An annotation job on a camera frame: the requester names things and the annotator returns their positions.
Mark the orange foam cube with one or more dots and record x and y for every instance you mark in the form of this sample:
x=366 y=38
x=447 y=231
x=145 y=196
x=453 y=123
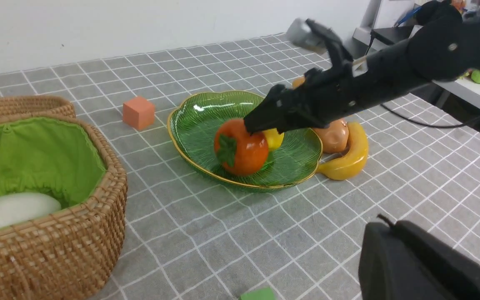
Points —
x=138 y=113

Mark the orange toy mango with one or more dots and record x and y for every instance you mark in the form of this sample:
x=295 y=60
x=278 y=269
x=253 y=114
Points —
x=298 y=82

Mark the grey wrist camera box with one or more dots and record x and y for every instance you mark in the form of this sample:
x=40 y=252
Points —
x=300 y=35

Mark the green leaf-shaped glass plate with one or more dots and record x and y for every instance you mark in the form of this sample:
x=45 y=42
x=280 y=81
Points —
x=209 y=133

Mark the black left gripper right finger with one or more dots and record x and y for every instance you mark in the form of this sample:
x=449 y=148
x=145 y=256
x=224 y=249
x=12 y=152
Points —
x=457 y=274

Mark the green foam cube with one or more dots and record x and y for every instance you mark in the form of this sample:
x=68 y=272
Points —
x=265 y=293

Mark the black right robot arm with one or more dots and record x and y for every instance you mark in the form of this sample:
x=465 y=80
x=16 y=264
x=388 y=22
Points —
x=447 y=46

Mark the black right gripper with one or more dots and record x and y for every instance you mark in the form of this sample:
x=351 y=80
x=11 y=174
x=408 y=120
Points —
x=325 y=96

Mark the white toy radish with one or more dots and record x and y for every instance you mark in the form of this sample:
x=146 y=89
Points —
x=20 y=207

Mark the grey checked tablecloth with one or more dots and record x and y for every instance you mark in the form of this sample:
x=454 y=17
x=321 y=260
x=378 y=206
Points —
x=191 y=238

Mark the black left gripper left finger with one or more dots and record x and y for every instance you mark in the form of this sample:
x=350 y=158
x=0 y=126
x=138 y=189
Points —
x=392 y=266

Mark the woven wicker basket green lining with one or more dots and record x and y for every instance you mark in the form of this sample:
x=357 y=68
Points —
x=63 y=195

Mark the woven wicker basket lid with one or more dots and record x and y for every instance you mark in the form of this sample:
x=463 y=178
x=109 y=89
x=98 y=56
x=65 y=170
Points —
x=52 y=104

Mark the yellow toy lemon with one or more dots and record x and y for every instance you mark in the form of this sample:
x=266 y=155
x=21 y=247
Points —
x=274 y=139

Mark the orange toy persimmon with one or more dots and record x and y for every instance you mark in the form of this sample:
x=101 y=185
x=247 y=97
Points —
x=239 y=152

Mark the brown toy potato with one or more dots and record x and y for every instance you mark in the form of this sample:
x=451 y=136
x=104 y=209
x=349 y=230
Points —
x=334 y=137

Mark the yellow toy banana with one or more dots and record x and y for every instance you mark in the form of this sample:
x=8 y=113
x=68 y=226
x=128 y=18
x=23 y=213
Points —
x=354 y=156

